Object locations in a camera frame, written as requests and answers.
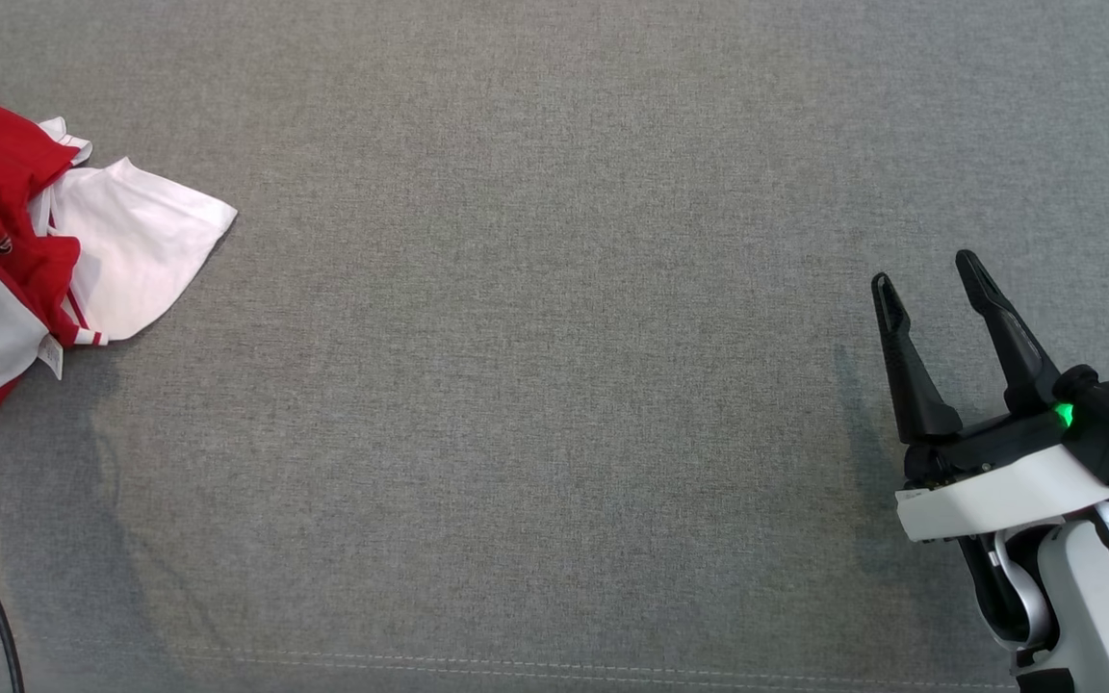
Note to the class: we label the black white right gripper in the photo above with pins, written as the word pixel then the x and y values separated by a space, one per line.
pixel 997 496

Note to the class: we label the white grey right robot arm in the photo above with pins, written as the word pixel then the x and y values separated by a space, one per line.
pixel 1074 616

